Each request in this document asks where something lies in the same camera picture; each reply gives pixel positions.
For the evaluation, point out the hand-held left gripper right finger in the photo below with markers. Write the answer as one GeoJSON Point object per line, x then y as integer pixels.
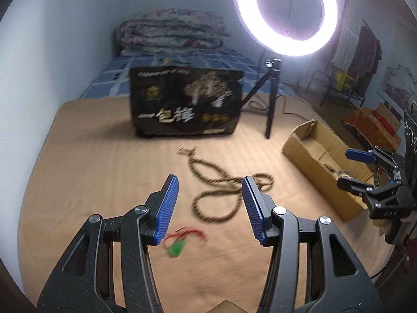
{"type": "Point", "coordinates": [254, 212]}

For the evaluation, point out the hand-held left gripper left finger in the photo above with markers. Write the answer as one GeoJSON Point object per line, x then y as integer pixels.
{"type": "Point", "coordinates": [167, 208]}

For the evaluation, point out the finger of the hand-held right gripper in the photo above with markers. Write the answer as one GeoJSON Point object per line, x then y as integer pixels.
{"type": "Point", "coordinates": [355, 186]}
{"type": "Point", "coordinates": [360, 155]}

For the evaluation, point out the cardboard box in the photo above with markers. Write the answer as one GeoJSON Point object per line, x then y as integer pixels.
{"type": "Point", "coordinates": [309, 150]}

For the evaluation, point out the orange red box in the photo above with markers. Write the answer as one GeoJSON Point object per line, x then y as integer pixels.
{"type": "Point", "coordinates": [361, 120]}

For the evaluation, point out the long red box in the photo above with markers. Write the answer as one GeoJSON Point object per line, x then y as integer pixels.
{"type": "Point", "coordinates": [384, 120]}

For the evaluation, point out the wooden board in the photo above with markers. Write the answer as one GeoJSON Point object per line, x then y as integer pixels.
{"type": "Point", "coordinates": [391, 109]}

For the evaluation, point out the yellow crate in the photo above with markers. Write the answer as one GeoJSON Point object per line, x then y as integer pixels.
{"type": "Point", "coordinates": [342, 81]}

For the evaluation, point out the black clothes rack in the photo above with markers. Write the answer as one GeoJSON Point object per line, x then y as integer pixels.
{"type": "Point", "coordinates": [312, 81]}

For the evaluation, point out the dark hanging jackets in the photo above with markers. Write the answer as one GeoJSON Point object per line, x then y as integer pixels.
{"type": "Point", "coordinates": [365, 55]}

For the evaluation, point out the black tripod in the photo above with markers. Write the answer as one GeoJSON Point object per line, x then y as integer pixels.
{"type": "Point", "coordinates": [272, 104]}

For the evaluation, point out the black snack bag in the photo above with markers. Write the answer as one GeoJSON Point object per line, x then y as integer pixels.
{"type": "Point", "coordinates": [169, 104]}

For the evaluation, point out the striped hanging towel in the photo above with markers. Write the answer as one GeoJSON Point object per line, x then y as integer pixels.
{"type": "Point", "coordinates": [347, 39]}

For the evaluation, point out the blue patterned bedsheet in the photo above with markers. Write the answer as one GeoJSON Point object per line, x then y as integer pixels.
{"type": "Point", "coordinates": [107, 78]}

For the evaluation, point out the folded floral quilt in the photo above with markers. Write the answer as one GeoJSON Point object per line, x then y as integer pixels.
{"type": "Point", "coordinates": [169, 32]}

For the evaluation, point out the wall poster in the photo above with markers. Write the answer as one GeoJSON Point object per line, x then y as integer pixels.
{"type": "Point", "coordinates": [397, 84]}

